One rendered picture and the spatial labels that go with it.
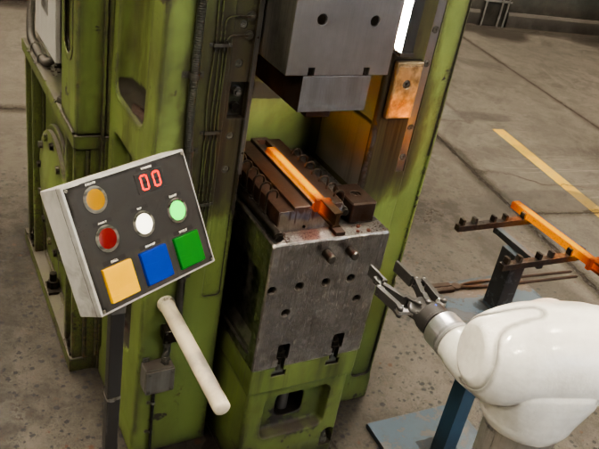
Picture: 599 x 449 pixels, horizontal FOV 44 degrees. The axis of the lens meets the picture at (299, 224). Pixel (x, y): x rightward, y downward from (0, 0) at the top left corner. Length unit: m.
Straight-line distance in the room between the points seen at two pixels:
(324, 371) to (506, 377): 1.47
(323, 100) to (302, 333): 0.72
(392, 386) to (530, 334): 2.09
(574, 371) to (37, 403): 2.12
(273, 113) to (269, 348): 0.76
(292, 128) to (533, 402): 1.66
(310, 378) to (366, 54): 1.04
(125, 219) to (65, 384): 1.31
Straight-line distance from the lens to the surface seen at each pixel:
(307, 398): 2.51
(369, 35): 1.88
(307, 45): 1.80
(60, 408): 2.75
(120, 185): 1.61
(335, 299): 2.18
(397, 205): 2.41
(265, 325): 2.11
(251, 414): 2.36
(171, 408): 2.49
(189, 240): 1.71
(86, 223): 1.56
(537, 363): 0.95
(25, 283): 3.32
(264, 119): 2.40
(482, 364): 0.95
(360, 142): 2.25
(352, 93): 1.91
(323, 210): 2.01
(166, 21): 1.80
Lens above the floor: 1.94
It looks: 30 degrees down
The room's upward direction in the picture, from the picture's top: 11 degrees clockwise
